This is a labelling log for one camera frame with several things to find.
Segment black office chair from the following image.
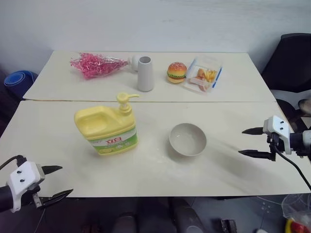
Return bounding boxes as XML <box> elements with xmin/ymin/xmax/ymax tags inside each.
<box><xmin>260</xmin><ymin>33</ymin><xmax>311</xmax><ymax>104</ymax></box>

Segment clear crumpled plastic bag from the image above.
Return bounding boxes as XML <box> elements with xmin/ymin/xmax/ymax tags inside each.
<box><xmin>281</xmin><ymin>193</ymin><xmax>311</xmax><ymax>233</ymax></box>

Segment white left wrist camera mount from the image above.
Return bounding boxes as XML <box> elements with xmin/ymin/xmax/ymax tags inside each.
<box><xmin>6</xmin><ymin>161</ymin><xmax>46</xmax><ymax>214</ymax></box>

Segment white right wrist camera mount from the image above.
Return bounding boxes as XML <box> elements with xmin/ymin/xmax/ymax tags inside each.
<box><xmin>263</xmin><ymin>115</ymin><xmax>292</xmax><ymax>155</ymax></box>

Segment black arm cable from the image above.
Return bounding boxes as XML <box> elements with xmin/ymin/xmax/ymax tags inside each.
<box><xmin>274</xmin><ymin>145</ymin><xmax>311</xmax><ymax>193</ymax></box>
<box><xmin>0</xmin><ymin>155</ymin><xmax>27</xmax><ymax>171</ymax></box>

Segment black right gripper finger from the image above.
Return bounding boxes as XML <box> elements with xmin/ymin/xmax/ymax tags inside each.
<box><xmin>242</xmin><ymin>127</ymin><xmax>264</xmax><ymax>136</ymax></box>
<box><xmin>238</xmin><ymin>150</ymin><xmax>271</xmax><ymax>160</ymax></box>

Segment grey bowl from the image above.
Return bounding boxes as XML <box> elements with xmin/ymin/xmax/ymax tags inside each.
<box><xmin>169</xmin><ymin>123</ymin><xmax>208</xmax><ymax>157</ymax></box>

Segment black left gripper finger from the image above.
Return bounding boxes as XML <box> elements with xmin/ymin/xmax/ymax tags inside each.
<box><xmin>40</xmin><ymin>189</ymin><xmax>74</xmax><ymax>208</ymax></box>
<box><xmin>44</xmin><ymin>165</ymin><xmax>63</xmax><ymax>176</ymax></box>

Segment pink shredded paper bag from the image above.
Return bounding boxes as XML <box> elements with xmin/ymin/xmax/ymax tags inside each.
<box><xmin>70</xmin><ymin>51</ymin><xmax>130</xmax><ymax>81</ymax></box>

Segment tall white vase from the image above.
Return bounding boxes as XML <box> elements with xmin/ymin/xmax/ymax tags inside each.
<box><xmin>137</xmin><ymin>56</ymin><xmax>156</xmax><ymax>92</ymax></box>

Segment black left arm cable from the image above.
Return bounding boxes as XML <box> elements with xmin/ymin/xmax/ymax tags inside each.
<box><xmin>0</xmin><ymin>155</ymin><xmax>27</xmax><ymax>171</ymax></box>

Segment toy hamburger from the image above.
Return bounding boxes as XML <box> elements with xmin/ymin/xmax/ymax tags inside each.
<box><xmin>166</xmin><ymin>62</ymin><xmax>188</xmax><ymax>85</ymax></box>

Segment toy french fries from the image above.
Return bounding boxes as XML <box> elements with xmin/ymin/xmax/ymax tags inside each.
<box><xmin>205</xmin><ymin>68</ymin><xmax>218</xmax><ymax>83</ymax></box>

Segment clear plastic food box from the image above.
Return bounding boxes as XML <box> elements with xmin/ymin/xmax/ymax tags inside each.
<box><xmin>182</xmin><ymin>55</ymin><xmax>224</xmax><ymax>96</ymax></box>

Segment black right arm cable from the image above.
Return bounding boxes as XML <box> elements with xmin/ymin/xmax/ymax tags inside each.
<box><xmin>274</xmin><ymin>145</ymin><xmax>311</xmax><ymax>193</ymax></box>

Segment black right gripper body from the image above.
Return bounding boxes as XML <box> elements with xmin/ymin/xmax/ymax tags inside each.
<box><xmin>266</xmin><ymin>133</ymin><xmax>280</xmax><ymax>162</ymax></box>

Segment yellow detergent pump bottle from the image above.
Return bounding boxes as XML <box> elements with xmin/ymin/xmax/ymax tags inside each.
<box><xmin>74</xmin><ymin>93</ymin><xmax>140</xmax><ymax>156</ymax></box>

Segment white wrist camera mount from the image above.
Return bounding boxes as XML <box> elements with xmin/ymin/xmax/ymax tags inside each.
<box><xmin>263</xmin><ymin>115</ymin><xmax>292</xmax><ymax>155</ymax></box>
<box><xmin>6</xmin><ymin>161</ymin><xmax>46</xmax><ymax>214</ymax></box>

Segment red and yellow package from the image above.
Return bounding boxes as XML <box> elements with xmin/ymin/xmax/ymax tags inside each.
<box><xmin>285</xmin><ymin>217</ymin><xmax>311</xmax><ymax>233</ymax></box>

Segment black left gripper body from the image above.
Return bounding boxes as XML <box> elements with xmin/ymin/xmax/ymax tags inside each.
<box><xmin>28</xmin><ymin>165</ymin><xmax>51</xmax><ymax>209</ymax></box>

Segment small white round vase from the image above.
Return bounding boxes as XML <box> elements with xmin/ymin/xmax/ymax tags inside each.
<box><xmin>128</xmin><ymin>55</ymin><xmax>140</xmax><ymax>72</ymax></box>

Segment toy fried chicken pieces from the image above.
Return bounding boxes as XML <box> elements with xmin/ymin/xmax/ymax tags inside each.
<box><xmin>195</xmin><ymin>68</ymin><xmax>207</xmax><ymax>81</ymax></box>

